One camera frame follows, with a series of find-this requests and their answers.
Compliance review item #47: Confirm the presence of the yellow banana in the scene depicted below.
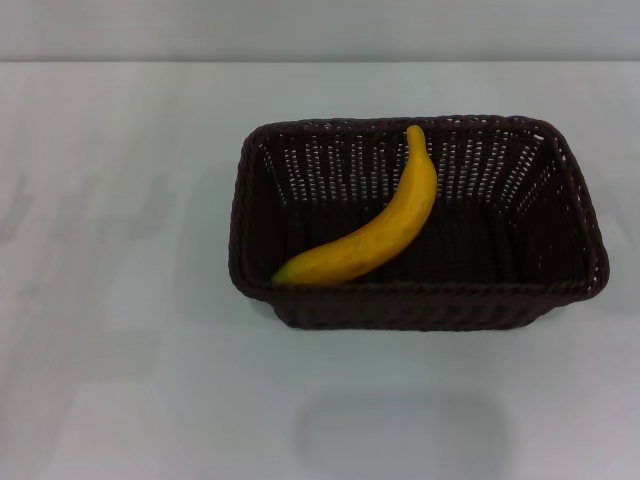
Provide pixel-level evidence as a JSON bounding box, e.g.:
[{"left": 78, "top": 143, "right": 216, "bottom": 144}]
[{"left": 271, "top": 124, "right": 439, "bottom": 287}]

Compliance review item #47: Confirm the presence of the dark brown woven basket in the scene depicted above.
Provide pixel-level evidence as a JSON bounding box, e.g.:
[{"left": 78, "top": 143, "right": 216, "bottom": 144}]
[{"left": 227, "top": 114, "right": 612, "bottom": 335}]

